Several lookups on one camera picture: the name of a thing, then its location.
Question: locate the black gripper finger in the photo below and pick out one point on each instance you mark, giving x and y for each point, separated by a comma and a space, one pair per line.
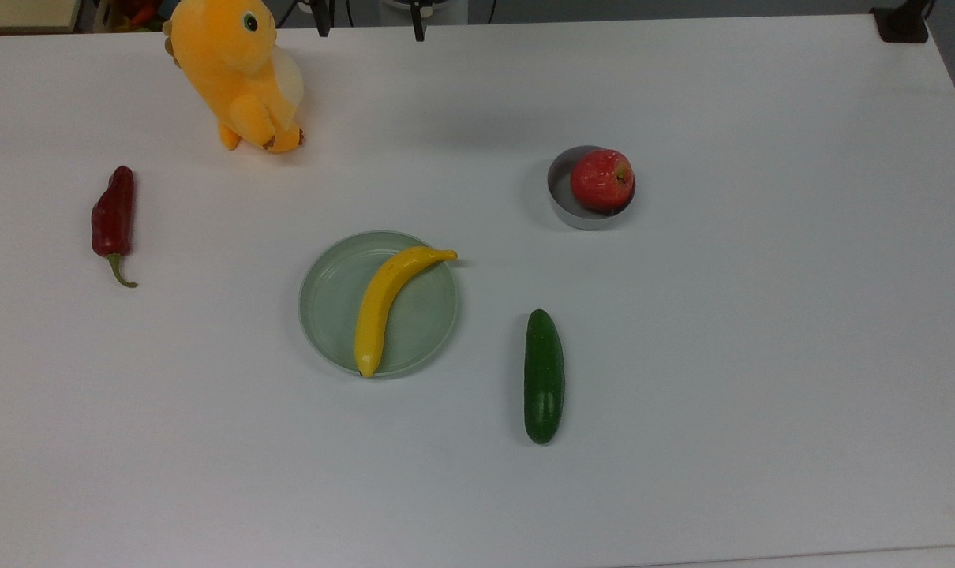
321, 20
419, 24

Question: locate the dark green cucumber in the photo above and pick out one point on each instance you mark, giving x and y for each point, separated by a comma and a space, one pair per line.
543, 379

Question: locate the small grey metal bowl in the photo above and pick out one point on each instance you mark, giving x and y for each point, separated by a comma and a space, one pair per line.
560, 197

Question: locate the orange plush dinosaur toy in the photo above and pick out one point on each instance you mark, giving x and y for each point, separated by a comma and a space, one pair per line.
233, 63

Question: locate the red apple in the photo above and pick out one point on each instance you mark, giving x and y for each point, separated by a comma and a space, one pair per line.
601, 180

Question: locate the yellow banana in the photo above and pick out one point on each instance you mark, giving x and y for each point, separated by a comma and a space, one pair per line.
383, 296

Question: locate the dark red chili pepper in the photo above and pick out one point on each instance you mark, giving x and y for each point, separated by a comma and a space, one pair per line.
114, 213

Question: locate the pale green round plate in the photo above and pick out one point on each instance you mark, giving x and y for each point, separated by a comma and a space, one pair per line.
331, 304

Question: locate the wooden cabinet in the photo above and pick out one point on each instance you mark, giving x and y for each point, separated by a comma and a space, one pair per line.
20, 12

